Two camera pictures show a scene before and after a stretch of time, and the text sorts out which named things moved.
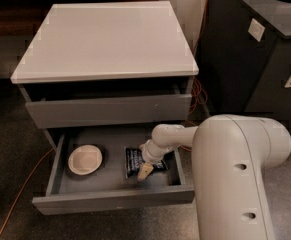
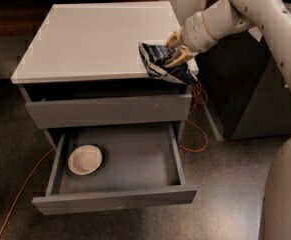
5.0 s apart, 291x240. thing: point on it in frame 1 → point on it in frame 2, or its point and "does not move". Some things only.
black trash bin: (252, 55) does not move
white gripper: (149, 157) → (194, 31)
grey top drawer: (107, 103) does not move
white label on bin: (256, 29) does not move
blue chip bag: (134, 159) → (154, 57)
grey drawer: (110, 188) does not move
